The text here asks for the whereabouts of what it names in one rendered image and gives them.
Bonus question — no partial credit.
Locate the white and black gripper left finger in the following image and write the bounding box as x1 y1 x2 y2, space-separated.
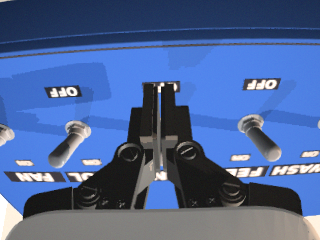
22 84 160 220

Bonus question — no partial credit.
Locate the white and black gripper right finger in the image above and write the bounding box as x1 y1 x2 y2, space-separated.
161 83 303 216

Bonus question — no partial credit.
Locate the blue switch console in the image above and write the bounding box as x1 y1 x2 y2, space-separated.
0 0 320 217

